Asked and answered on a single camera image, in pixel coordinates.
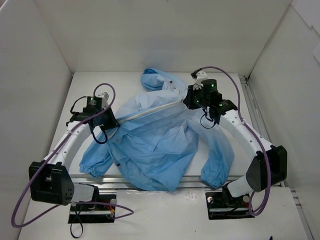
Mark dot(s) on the aluminium rail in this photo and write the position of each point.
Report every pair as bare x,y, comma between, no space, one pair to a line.
259,125
114,182

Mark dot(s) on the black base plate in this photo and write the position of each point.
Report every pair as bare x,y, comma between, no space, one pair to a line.
219,208
91,214

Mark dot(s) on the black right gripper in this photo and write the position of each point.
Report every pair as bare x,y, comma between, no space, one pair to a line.
189,100

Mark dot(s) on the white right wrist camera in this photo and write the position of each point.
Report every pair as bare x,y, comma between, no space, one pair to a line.
198,78

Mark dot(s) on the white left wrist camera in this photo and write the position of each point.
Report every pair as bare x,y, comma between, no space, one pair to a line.
105,97

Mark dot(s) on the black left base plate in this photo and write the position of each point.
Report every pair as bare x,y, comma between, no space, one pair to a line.
91,214

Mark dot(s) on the light blue zip jacket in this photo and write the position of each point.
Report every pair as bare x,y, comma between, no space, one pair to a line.
158,138

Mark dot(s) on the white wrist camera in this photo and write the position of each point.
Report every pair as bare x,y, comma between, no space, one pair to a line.
198,78
105,97

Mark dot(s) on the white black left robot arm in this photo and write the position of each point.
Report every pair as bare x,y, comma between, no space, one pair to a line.
51,181

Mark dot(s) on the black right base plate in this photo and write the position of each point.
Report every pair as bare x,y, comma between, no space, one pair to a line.
219,208

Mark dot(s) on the aluminium rail right side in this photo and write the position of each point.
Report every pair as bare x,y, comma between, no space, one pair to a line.
259,125

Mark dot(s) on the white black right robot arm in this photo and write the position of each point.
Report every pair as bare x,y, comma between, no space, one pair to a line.
269,162

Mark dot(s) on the aluminium rail front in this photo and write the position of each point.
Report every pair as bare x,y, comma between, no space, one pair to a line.
114,182

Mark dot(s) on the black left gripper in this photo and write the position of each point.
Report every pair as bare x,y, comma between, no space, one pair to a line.
110,121

